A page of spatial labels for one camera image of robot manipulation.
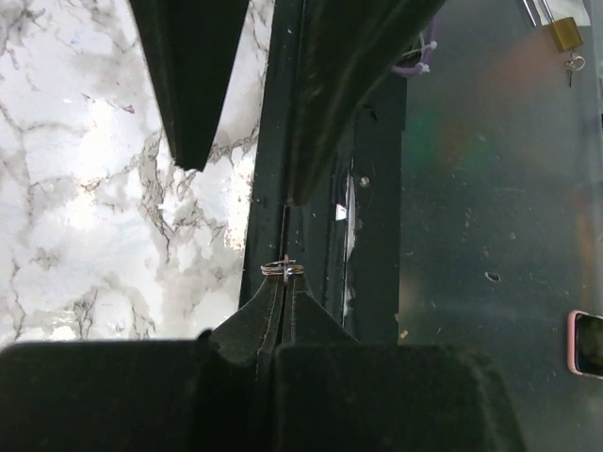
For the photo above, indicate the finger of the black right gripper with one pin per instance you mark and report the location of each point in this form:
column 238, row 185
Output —
column 190, row 49
column 347, row 48

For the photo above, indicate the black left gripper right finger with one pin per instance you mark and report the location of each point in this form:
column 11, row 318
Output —
column 335, row 394

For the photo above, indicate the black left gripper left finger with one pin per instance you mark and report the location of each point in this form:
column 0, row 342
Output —
column 152, row 395

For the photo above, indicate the small silver key with ring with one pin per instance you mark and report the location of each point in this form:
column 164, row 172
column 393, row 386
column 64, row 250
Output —
column 284, row 269

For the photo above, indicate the hanging brass padlock with keys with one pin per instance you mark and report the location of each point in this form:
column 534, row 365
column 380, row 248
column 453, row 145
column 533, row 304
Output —
column 564, row 33

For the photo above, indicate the pink cased phone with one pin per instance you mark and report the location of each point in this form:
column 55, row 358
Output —
column 584, row 344

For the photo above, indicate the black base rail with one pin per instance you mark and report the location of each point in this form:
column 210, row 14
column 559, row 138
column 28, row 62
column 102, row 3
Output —
column 347, row 235

